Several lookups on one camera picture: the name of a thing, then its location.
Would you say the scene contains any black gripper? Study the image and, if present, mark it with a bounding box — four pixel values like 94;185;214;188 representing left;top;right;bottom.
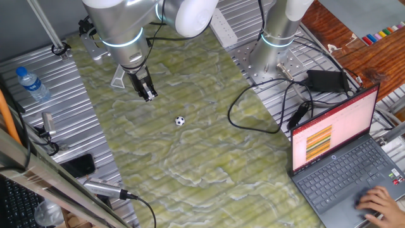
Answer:
127;65;159;103

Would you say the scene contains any white mesh toy goal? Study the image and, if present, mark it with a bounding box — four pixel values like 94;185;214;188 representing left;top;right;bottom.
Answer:
110;65;127;89

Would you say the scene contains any bare human hand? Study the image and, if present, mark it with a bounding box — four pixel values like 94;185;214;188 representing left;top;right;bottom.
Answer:
356;186;405;228

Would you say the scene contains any green marble pattern mat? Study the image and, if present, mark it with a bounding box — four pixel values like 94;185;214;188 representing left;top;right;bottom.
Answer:
66;18;327;228

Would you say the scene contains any white power strip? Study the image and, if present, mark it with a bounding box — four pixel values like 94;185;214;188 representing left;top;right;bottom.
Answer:
208;8;239;49

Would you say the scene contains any black smartphone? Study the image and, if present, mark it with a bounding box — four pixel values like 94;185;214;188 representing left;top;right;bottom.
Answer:
59;153;97;179

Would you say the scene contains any clear water bottle blue cap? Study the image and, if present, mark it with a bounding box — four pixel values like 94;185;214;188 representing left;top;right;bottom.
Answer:
15;66;52;103

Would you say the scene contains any aluminium pole with clamp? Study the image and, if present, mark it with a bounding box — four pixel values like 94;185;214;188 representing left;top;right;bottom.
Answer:
27;0;71;61

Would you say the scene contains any metal cylinder connector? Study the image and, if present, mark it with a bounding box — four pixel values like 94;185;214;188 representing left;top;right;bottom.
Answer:
275;62;295;82

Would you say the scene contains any orange pole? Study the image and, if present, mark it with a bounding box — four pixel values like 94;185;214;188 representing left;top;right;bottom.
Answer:
0;89;22;146

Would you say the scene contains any brown cardboard box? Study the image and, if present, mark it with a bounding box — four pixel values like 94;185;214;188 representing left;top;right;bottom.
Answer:
59;208;96;228

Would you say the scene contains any black plug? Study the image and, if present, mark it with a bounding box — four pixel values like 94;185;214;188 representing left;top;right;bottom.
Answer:
286;103;309;130

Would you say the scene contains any clear plastic container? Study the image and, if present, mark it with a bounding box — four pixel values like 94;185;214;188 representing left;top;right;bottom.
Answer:
34;199;65;227

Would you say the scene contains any black keyboard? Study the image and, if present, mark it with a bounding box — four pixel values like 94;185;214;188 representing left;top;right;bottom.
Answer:
0;177;48;228

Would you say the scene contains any black power adapter brick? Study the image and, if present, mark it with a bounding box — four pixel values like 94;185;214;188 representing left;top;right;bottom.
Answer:
305;69;351;94

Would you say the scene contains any grey laptop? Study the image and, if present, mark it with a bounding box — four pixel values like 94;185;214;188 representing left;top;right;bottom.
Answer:
289;82;405;228

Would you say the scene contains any brown wooden desk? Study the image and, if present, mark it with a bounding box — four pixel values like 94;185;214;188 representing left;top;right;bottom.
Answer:
300;0;405;102

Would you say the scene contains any grey board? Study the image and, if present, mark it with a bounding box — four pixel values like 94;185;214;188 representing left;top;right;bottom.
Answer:
318;0;405;39

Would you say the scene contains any grey metal bar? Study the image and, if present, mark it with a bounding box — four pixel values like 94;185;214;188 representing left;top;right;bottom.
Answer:
376;121;405;145

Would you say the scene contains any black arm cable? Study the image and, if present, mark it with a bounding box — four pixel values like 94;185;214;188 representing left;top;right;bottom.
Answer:
145;0;213;64

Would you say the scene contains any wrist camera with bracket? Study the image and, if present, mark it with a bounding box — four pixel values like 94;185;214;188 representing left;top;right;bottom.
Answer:
78;15;111;66

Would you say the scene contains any long looped black cable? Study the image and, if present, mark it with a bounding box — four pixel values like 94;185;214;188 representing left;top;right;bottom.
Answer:
227;77;316;134

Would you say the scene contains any silver perforated base plate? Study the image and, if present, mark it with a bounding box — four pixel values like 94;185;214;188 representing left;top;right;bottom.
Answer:
232;41;309;86

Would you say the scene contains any silver depth camera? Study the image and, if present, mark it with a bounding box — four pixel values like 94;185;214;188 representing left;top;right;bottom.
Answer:
82;177;129;201
41;111;57;136

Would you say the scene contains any black camera cable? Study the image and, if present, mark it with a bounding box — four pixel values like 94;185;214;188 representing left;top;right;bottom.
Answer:
121;189;158;228

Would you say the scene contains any black silver camera stand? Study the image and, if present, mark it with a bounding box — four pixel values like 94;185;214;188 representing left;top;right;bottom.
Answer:
31;125;70;156

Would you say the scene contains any metal frame beam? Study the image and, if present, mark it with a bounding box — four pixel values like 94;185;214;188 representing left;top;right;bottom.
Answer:
0;128;134;228

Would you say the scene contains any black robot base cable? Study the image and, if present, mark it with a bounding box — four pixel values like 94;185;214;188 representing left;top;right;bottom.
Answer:
256;0;266;42

